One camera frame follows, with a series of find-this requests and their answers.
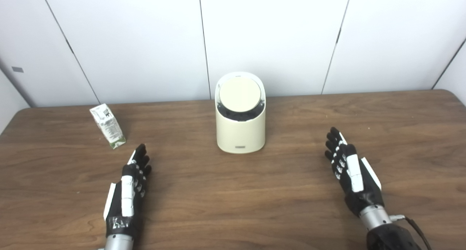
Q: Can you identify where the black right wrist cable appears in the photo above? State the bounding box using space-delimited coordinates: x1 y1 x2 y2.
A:
390 214 432 250

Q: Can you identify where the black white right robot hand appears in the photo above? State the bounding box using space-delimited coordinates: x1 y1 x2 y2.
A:
325 127 385 217

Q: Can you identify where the white green milk carton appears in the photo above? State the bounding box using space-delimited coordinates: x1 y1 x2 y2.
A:
90 103 126 149

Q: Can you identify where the cream-colored lidded bin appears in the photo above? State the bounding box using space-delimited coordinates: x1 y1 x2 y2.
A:
215 72 266 154

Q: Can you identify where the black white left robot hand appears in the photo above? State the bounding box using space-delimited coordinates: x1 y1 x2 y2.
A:
103 144 152 239

